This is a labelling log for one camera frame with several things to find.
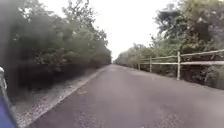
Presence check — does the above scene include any grey asphalt road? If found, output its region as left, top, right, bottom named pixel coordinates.
left=24, top=63, right=224, bottom=128

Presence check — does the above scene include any row of trees by gravel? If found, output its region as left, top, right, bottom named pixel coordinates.
left=0, top=0, right=113, bottom=98

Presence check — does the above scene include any gravel strip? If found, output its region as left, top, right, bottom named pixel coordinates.
left=9, top=65, right=109, bottom=128

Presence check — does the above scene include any row of trees behind fence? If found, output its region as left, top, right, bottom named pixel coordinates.
left=114, top=0, right=224, bottom=91

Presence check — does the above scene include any pale wooden rail fence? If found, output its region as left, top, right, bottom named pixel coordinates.
left=131, top=48, right=224, bottom=81

